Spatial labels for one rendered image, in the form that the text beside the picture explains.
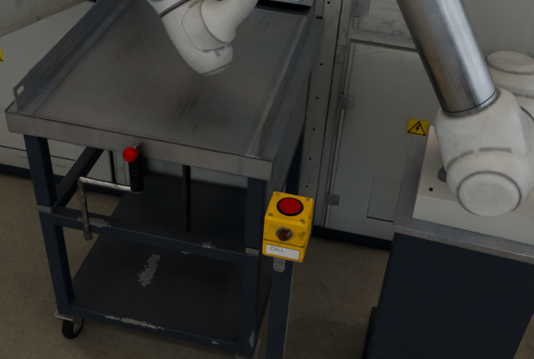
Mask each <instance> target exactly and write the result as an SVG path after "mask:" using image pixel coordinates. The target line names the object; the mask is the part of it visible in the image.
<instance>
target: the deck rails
mask: <svg viewBox="0 0 534 359"><path fill-rule="evenodd" d="M133 1H134V0H97V2H96V3H95V4H94V5H93V6H92V7H91V8H90V9H89V10H88V11H87V12H86V13H85V14H84V15H83V16H82V17H81V18H80V19H79V20H78V21H77V22H76V23H75V24H74V25H73V26H72V27H71V28H70V29H69V30H68V31H67V32H66V33H65V34H64V35H63V36H62V37H61V38H60V39H59V40H58V41H57V42H56V43H55V44H54V45H53V46H52V47H51V48H50V49H49V50H48V51H47V52H46V53H45V54H44V55H43V56H42V57H41V58H40V60H39V61H38V62H37V63H36V64H35V65H34V66H33V67H32V68H31V69H30V70H29V71H28V72H27V73H26V74H25V75H24V76H23V77H22V78H21V79H20V80H19V81H18V82H17V83H16V84H15V85H14V86H13V87H12V89H13V93H14V101H15V105H16V109H17V111H16V112H15V114H22V115H27V116H31V117H32V116H33V115H34V114H35V113H36V111H37V110H38V109H39V108H40V107H41V105H42V104H43V103H44V102H45V101H46V100H47V99H48V97H49V96H50V95H51V94H52V93H53V91H54V90H55V89H56V88H58V86H59V85H60V84H61V83H62V82H63V81H64V79H65V78H66V77H67V76H68V75H69V74H70V72H71V71H72V70H73V69H74V68H75V67H76V65H77V64H78V63H79V62H80V61H81V60H82V58H84V57H85V56H86V54H87V53H88V52H89V51H90V50H91V49H92V48H93V46H94V45H95V44H96V43H97V42H98V41H99V39H100V38H101V37H102V36H103V35H104V34H105V32H106V31H107V30H108V29H109V28H110V27H111V26H112V25H113V24H114V23H115V22H116V20H117V19H118V18H119V17H120V16H121V15H122V13H123V12H124V11H125V10H126V9H127V8H128V6H129V5H130V4H131V3H132V2H133ZM314 15H315V0H313V3H312V4H311V8H310V10H309V12H308V15H307V16H302V17H301V19H300V22H299V24H298V26H297V28H296V31H295V33H294V36H293V38H292V41H291V43H290V45H289V47H288V50H287V52H286V54H285V56H284V59H283V61H282V64H281V67H280V69H279V71H278V73H277V76H276V78H275V80H274V82H273V85H272V87H271V90H270V92H269V95H268V97H267V99H266V101H265V105H264V106H263V108H262V111H261V113H260V116H259V118H258V120H257V123H256V125H255V127H254V129H253V132H252V134H251V136H250V139H249V142H248V144H247V146H246V149H245V151H244V153H243V156H248V157H253V158H257V159H261V158H262V155H263V153H264V151H265V147H266V145H267V143H268V140H269V137H270V134H271V132H272V130H273V127H274V125H275V122H276V119H277V116H278V114H279V112H280V110H281V106H282V104H283V101H284V98H285V96H286V94H287V91H288V88H289V86H290V83H291V82H292V77H293V76H294V73H295V71H296V68H297V65H298V63H299V61H300V57H301V55H302V52H303V50H304V47H305V45H306V43H307V40H308V37H309V34H310V32H311V30H312V26H313V24H314V22H315V17H314ZM21 86H23V90H22V91H21V92H20V93H19V94H17V90H18V89H19V88H20V87H21Z"/></svg>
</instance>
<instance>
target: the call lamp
mask: <svg viewBox="0 0 534 359"><path fill-rule="evenodd" d="M275 234H276V236H277V237H278V238H279V239H280V240H281V241H289V240H291V239H292V238H293V232H292V230H291V229H289V228H288V227H285V226H280V227H278V228H277V229H276V232H275Z"/></svg>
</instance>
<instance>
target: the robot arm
mask: <svg viewBox="0 0 534 359"><path fill-rule="evenodd" d="M147 1H148V2H149V4H150V5H151V6H152V7H153V8H154V9H155V10H156V12H157V13H158V15H159V16H160V18H161V20H162V22H163V24H164V27H165V29H166V32H167V34H168V35H169V37H170V39H171V41H172V43H173V44H174V45H175V47H176V49H177V51H178V52H179V54H181V56H182V57H183V59H184V60H185V61H186V63H187V64H188V65H189V66H190V67H191V68H192V69H193V70H194V71H196V72H198V73H199V74H202V75H206V76H209V75H214V74H216V73H219V72H221V71H223V70H225V69H227V68H228V67H229V66H230V63H231V61H232V59H233V49H232V46H231V44H230V42H231V41H232V40H233V39H234V37H235V33H236V28H237V26H238V25H239V24H240V23H242V22H243V21H244V20H245V19H246V18H247V17H248V15H249V14H250V13H251V11H252V10H253V8H254V7H255V6H256V5H257V2H258V0H222V1H219V0H147ZM397 4H398V6H399V8H400V11H401V13H402V15H403V18H404V20H405V23H406V25H407V27H408V30H409V32H410V34H411V36H412V39H413V42H414V44H415V46H416V49H417V51H418V53H419V55H420V58H421V60H422V63H423V65H424V68H425V70H426V72H427V74H428V78H429V79H430V82H431V85H432V87H433V89H434V91H435V94H436V97H437V99H438V100H439V104H440V105H441V107H440V108H439V111H438V113H437V115H436V117H435V121H434V129H435V135H436V138H437V141H438V144H439V149H440V152H441V156H442V159H443V166H442V167H441V169H440V170H439V171H438V175H437V178H438V179H439V180H441V181H443V182H447V186H448V188H449V190H450V192H451V194H452V195H453V197H454V198H455V200H456V201H457V202H458V203H459V205H460V206H461V207H462V208H463V209H465V210H467V211H468V212H470V213H471V214H475V215H479V216H484V217H496V216H500V215H503V214H506V213H509V212H510V211H513V210H516V209H517V208H518V207H519V206H521V205H522V204H523V203H524V201H525V200H526V199H527V198H528V197H529V196H530V194H531V193H532V190H533V188H534V59H533V58H532V57H530V56H527V55H525V54H523V53H520V52H513V51H498V52H493V53H491V54H490V55H488V56H485V57H484V56H483V53H482V50H481V47H480V44H479V43H478V39H477V37H476V34H475V32H474V28H473V26H472V24H471V21H470V18H469V16H468V13H467V11H466V7H465V5H464V3H463V0H397Z"/></svg>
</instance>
